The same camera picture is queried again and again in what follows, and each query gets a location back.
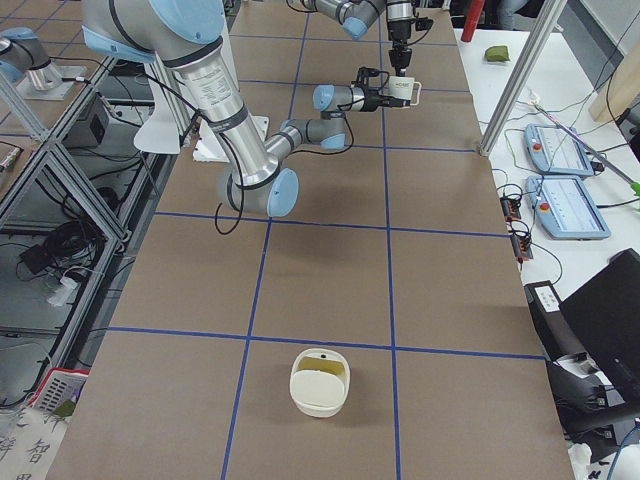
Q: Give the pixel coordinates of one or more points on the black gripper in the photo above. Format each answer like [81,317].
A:
[399,30]
[371,100]

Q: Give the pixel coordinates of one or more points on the white HOME mug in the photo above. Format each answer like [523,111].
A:
[406,89]

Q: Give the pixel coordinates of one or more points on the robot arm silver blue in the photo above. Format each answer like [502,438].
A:
[356,17]
[187,37]

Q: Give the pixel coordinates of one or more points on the red cylinder bottle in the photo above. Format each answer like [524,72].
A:
[472,18]

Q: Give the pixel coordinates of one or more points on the green cloth pouch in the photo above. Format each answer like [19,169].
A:
[497,54]

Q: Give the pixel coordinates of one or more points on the orange black connector block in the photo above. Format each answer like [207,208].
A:
[510,205]

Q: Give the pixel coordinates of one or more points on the teach pendant far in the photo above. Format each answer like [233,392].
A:
[553,151]

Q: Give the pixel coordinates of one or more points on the teach pendant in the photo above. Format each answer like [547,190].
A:
[564,208]
[553,151]

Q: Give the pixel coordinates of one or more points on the teach pendant near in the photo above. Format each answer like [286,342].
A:
[564,208]

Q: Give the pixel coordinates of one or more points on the brown paper table mat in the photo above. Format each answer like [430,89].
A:
[396,256]

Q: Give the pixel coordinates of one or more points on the metal grabber stick green tip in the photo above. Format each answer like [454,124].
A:
[634,185]

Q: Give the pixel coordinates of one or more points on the cream swing-lid trash bin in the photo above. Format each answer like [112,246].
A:
[319,382]

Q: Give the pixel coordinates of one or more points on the black box device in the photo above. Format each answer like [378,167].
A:
[556,336]

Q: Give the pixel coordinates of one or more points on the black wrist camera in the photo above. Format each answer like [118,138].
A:
[365,75]
[423,24]

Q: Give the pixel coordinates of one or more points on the aluminium extrusion post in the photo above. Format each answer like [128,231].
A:
[536,40]

